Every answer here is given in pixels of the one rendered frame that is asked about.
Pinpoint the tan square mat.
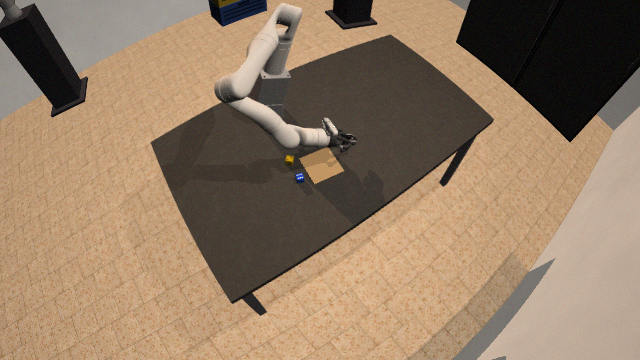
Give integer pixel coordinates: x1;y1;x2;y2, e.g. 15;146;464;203
299;148;344;185

